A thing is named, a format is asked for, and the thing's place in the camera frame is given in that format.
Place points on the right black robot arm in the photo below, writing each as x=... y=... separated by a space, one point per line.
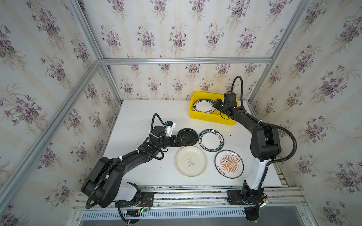
x=265 y=143

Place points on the white plate red green rim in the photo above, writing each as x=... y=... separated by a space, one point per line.
x=204 y=106

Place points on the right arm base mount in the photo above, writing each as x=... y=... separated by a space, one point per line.
x=253 y=198

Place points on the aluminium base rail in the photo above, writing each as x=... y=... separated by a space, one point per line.
x=169 y=203

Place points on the yellow plastic bin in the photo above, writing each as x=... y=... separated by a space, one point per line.
x=215 y=116

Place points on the aluminium frame post right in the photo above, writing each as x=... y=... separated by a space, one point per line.
x=280 y=47

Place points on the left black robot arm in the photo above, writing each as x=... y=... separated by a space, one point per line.
x=103 y=183

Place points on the white plate orange sunburst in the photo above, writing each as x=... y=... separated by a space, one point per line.
x=229 y=164

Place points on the cream plate bear drawing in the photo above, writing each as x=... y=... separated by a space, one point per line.
x=190 y=161

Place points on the black round plate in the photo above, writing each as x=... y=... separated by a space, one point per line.
x=191 y=133

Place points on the aluminium frame back crossbar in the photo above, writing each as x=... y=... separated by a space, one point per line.
x=186 y=60

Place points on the white plate green text rim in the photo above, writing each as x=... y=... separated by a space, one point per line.
x=211 y=140

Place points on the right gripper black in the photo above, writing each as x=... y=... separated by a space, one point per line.
x=219 y=104

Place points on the aluminium frame post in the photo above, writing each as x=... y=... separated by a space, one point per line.
x=280 y=47
x=43 y=59

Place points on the aluminium frame post left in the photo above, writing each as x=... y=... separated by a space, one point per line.
x=43 y=59

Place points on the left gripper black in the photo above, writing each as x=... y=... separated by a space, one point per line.
x=175 y=141

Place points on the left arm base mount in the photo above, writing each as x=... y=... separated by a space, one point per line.
x=135 y=202

